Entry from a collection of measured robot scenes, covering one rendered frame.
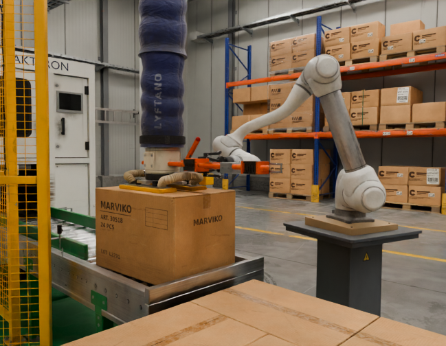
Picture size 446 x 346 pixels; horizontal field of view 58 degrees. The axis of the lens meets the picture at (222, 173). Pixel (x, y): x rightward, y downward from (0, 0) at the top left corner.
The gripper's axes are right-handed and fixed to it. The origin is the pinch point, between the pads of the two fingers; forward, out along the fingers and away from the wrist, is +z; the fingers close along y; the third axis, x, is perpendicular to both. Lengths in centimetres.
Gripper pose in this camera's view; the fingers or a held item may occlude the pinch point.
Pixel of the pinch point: (198, 165)
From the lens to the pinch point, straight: 181.7
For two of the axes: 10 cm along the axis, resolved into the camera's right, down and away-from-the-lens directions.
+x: -7.1, -0.5, 7.0
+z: -7.0, 0.2, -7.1
